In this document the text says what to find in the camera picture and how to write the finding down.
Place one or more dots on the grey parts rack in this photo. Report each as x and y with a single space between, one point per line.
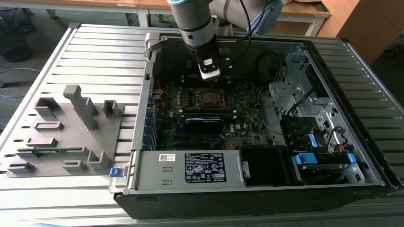
72 142

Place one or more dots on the black PC case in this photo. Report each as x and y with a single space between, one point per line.
220 203

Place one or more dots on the silver power supply unit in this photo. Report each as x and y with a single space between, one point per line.
150 175

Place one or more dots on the silver CPU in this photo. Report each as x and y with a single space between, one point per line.
210 97

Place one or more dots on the silver metal drive cage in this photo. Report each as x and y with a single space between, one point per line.
280 92

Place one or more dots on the green RAM stick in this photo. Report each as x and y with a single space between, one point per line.
66 149

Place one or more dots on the blue carrier tab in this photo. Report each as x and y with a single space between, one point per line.
312 140

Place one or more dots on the CPU socket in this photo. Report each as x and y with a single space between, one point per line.
198 107

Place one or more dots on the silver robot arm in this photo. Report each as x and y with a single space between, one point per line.
192 19

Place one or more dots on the dark chipset heatsink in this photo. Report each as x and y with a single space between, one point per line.
233 143

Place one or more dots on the wooden cabinet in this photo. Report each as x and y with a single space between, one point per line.
372 23

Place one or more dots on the blue case latch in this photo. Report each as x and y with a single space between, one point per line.
114 172

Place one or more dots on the green motherboard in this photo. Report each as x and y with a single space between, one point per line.
249 118

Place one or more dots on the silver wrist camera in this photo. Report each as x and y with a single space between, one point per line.
209 73

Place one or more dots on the black bin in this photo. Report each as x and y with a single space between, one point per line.
17 52

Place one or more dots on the wooden desk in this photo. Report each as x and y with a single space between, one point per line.
302 11
104 1

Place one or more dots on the black graphics card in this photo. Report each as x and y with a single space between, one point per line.
202 127

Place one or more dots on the black fan shroud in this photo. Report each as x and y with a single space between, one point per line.
264 165

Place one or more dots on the blue disk carrier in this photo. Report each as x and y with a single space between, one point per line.
304 159

